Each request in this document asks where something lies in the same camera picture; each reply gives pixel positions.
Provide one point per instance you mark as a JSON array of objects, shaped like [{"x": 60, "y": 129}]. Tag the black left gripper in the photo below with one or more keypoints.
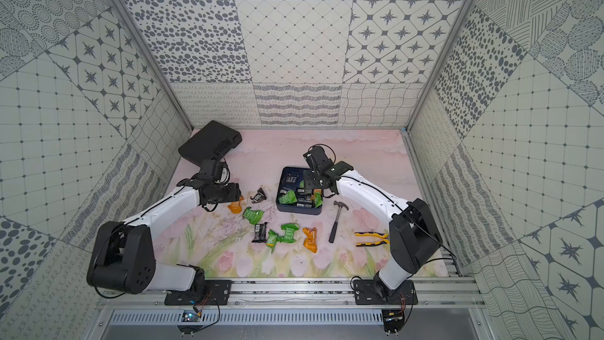
[{"x": 231, "y": 193}]

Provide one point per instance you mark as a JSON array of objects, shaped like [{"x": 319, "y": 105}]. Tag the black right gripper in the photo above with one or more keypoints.
[{"x": 307, "y": 182}]

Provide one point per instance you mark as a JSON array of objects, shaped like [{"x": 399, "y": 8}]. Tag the orange cookie packet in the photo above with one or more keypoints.
[
  {"x": 236, "y": 206},
  {"x": 310, "y": 242}
]

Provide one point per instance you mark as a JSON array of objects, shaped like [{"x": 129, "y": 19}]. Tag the dark blue storage box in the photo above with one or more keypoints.
[{"x": 295, "y": 195}]

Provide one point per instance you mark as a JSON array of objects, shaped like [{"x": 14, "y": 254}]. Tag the dark cookie packet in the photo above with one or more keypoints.
[{"x": 259, "y": 196}]

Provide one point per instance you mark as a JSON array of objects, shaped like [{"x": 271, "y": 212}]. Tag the black cookie packet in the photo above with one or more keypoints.
[{"x": 260, "y": 233}]

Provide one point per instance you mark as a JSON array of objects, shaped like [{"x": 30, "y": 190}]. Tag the light green cookie packet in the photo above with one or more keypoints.
[{"x": 273, "y": 238}]

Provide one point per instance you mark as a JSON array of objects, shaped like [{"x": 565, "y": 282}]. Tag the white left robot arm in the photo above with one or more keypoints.
[{"x": 124, "y": 259}]

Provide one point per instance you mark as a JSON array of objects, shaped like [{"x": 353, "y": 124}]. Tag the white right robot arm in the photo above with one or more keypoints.
[{"x": 413, "y": 234}]

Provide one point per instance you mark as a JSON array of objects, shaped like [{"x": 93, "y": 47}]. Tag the black plastic tool case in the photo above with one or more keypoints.
[{"x": 211, "y": 143}]

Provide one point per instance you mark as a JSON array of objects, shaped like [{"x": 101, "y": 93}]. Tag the yellow black pliers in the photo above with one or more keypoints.
[{"x": 371, "y": 239}]

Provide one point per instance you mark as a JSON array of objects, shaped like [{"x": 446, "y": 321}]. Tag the black handled hammer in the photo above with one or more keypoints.
[{"x": 341, "y": 206}]

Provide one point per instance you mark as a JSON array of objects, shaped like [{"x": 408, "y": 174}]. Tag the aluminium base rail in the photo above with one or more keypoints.
[{"x": 337, "y": 293}]

